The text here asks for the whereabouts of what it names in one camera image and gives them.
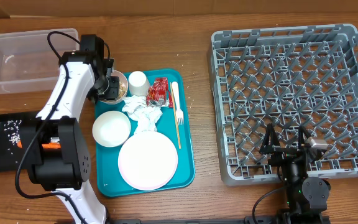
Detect crumpled white napkin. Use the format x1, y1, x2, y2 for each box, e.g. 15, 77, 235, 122
122, 95, 162, 134

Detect grey dishwasher rack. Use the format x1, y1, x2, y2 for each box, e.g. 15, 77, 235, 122
209, 24, 358, 186

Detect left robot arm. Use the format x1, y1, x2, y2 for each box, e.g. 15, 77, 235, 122
15, 49, 113, 223

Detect white paper cup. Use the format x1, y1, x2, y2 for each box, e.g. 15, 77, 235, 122
128, 71, 150, 96

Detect white plastic fork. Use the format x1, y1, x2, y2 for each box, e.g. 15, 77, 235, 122
172, 82, 184, 125

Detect pile of rice and nuts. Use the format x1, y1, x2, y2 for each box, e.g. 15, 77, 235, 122
4, 120, 22, 149

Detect wooden chopstick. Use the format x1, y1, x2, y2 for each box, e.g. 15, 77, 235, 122
170, 83, 181, 149

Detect pink bowl with nuts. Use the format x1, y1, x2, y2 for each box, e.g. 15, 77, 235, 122
101, 70, 128, 105

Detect orange carrot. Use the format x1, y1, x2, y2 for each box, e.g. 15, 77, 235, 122
17, 141, 61, 149

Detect white bowl with rice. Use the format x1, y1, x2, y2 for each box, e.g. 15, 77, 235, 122
92, 111, 131, 147

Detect clear plastic bin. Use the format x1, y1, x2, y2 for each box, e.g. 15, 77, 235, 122
0, 28, 84, 95

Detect red snack wrapper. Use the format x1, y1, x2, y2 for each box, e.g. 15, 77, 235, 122
146, 77, 173, 108

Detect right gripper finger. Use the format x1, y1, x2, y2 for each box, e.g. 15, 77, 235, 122
259, 124, 281, 153
298, 125, 311, 149

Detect teal serving tray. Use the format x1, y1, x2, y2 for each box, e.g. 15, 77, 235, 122
96, 68, 196, 197

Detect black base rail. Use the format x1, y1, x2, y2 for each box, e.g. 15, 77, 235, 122
107, 216, 285, 224

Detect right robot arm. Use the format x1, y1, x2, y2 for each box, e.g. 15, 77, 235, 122
252, 124, 331, 224

